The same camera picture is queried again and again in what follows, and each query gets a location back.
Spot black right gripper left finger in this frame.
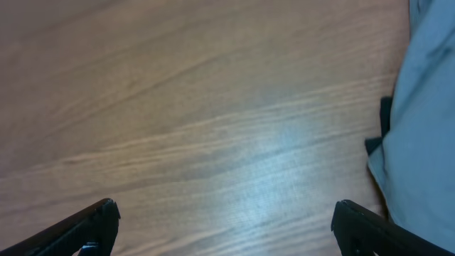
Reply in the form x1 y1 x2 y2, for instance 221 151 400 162
1 198 121 256

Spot grey shorts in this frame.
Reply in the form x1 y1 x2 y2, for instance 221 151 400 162
365 0 454 252

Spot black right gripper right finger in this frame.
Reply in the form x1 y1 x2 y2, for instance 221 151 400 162
331 200 454 256

